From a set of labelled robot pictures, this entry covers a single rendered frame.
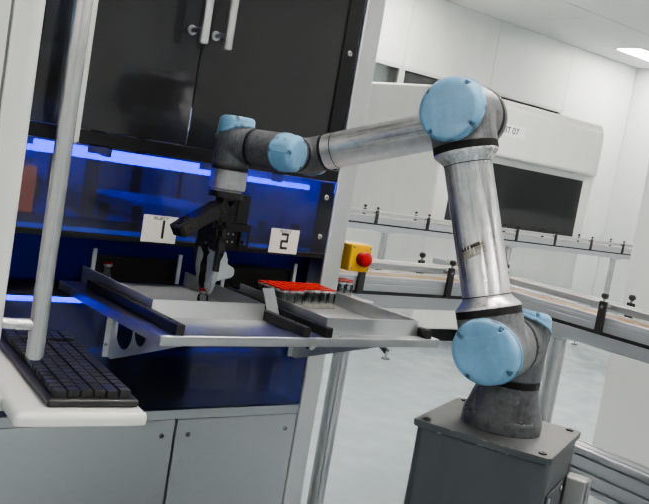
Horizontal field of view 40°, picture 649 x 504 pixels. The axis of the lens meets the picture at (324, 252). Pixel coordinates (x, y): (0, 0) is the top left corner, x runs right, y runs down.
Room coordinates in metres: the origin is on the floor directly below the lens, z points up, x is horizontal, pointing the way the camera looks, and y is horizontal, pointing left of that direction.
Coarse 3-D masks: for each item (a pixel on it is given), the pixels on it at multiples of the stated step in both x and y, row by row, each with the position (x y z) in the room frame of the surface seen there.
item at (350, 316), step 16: (240, 288) 2.06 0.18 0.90; (288, 304) 1.91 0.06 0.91; (336, 304) 2.18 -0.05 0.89; (352, 304) 2.14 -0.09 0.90; (368, 304) 2.09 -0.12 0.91; (320, 320) 1.81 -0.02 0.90; (336, 320) 1.81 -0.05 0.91; (352, 320) 1.84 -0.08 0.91; (368, 320) 1.87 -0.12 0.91; (384, 320) 1.89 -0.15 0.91; (400, 320) 1.92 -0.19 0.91; (416, 320) 1.96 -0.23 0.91
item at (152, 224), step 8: (144, 216) 1.93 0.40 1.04; (152, 216) 1.94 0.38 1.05; (160, 216) 1.95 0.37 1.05; (144, 224) 1.93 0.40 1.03; (152, 224) 1.94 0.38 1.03; (160, 224) 1.96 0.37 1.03; (168, 224) 1.97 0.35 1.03; (144, 232) 1.93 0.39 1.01; (152, 232) 1.95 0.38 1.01; (160, 232) 1.96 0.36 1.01; (168, 232) 1.97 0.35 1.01; (144, 240) 1.94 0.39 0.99; (152, 240) 1.95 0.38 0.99; (160, 240) 1.96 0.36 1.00; (168, 240) 1.97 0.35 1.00
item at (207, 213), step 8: (200, 208) 1.81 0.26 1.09; (208, 208) 1.79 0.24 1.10; (216, 208) 1.79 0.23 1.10; (224, 208) 1.80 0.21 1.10; (184, 216) 1.79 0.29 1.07; (192, 216) 1.77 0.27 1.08; (200, 216) 1.77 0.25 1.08; (208, 216) 1.78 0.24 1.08; (216, 216) 1.79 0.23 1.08; (176, 224) 1.76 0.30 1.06; (184, 224) 1.74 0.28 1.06; (192, 224) 1.75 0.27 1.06; (200, 224) 1.77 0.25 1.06; (176, 232) 1.75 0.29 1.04; (184, 232) 1.75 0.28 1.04; (192, 232) 1.76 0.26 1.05
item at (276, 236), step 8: (272, 232) 2.14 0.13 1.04; (280, 232) 2.16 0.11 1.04; (288, 232) 2.17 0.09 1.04; (296, 232) 2.19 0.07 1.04; (272, 240) 2.15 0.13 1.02; (280, 240) 2.16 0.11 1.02; (288, 240) 2.18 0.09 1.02; (296, 240) 2.19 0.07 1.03; (272, 248) 2.15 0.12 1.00; (288, 248) 2.18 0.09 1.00; (296, 248) 2.19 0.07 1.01
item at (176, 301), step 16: (96, 272) 1.88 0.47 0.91; (128, 288) 1.76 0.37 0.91; (144, 288) 1.97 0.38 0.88; (160, 288) 2.00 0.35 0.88; (176, 288) 2.04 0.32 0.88; (192, 288) 2.06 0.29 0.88; (224, 288) 1.96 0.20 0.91; (144, 304) 1.70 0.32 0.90; (160, 304) 1.68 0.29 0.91; (176, 304) 1.71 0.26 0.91; (192, 304) 1.73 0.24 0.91; (208, 304) 1.75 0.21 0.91; (224, 304) 1.77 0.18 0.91; (240, 304) 1.80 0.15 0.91; (256, 304) 1.82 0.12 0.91
